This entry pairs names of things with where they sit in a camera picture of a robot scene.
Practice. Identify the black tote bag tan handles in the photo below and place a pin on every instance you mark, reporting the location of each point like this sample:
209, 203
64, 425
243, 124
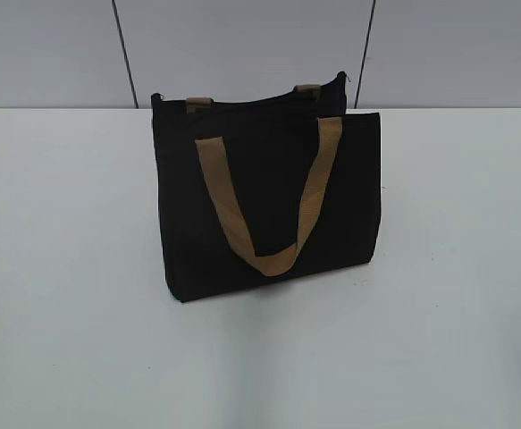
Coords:
260, 192

